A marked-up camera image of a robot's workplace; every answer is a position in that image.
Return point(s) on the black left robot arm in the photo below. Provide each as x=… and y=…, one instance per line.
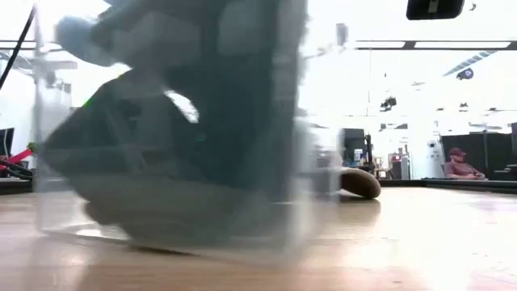
x=141, y=36

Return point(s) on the black ceiling fixture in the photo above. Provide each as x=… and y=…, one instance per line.
x=465, y=73
x=387, y=103

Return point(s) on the clear plastic storage bin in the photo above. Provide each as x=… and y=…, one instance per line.
x=319, y=161

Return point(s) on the black monitor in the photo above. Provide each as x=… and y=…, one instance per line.
x=6, y=141
x=353, y=139

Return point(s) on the white cup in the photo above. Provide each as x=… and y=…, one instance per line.
x=358, y=155

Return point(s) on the khaki baseball cap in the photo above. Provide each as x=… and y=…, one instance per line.
x=359, y=182

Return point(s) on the white column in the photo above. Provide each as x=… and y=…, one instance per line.
x=434, y=157

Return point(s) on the person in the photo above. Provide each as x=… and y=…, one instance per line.
x=460, y=167

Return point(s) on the small green potted plant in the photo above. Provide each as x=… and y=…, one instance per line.
x=33, y=147

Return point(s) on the black partition wall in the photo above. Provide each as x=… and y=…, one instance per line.
x=484, y=149

